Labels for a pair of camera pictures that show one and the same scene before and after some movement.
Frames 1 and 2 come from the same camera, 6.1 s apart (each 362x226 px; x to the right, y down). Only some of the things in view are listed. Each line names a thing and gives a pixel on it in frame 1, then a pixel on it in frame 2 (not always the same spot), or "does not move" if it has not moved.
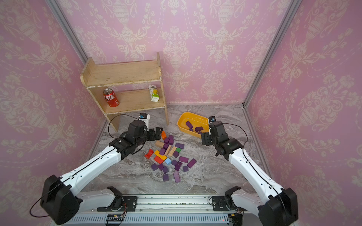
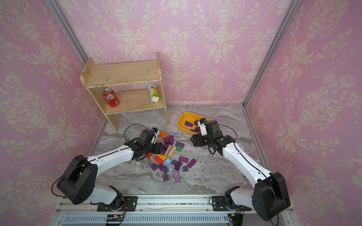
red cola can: (111, 97) does not move
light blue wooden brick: (168, 161) does not move
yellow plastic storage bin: (192, 124) does not move
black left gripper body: (141, 141) to (156, 148)
